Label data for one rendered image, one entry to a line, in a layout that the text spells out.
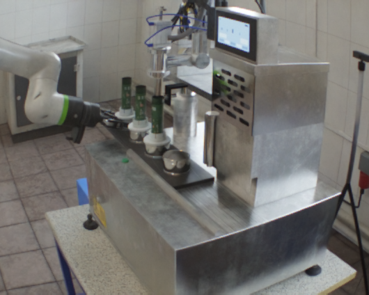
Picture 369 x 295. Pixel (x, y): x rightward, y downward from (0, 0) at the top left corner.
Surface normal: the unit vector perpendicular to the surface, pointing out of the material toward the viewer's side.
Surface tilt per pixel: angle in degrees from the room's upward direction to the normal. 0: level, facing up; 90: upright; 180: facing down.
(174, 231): 0
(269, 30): 90
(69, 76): 90
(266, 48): 90
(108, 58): 90
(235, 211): 0
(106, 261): 0
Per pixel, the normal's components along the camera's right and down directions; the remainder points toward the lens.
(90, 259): 0.03, -0.91
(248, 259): 0.50, 0.37
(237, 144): -0.87, 0.18
